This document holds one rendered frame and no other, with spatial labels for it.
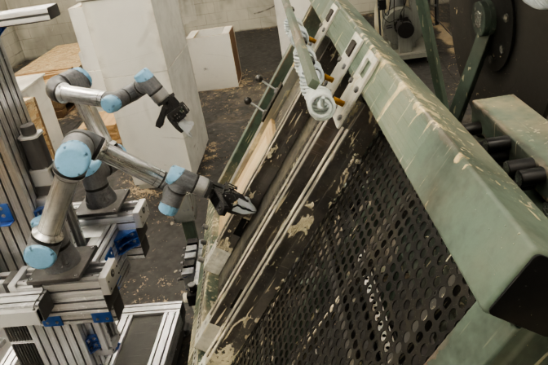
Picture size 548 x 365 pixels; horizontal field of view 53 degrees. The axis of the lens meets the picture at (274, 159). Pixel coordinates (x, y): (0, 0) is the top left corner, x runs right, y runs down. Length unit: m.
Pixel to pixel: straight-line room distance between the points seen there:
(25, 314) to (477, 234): 2.01
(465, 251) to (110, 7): 4.15
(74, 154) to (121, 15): 2.74
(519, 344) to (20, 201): 2.11
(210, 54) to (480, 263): 6.78
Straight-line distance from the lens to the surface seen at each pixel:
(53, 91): 2.68
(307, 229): 1.50
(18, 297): 2.56
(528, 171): 1.06
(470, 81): 1.88
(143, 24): 4.63
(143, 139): 4.97
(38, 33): 11.67
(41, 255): 2.24
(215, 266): 2.36
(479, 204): 0.76
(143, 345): 3.22
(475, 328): 0.78
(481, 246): 0.73
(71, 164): 2.04
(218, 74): 7.43
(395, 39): 7.53
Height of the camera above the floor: 2.30
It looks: 26 degrees down
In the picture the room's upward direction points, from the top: 9 degrees counter-clockwise
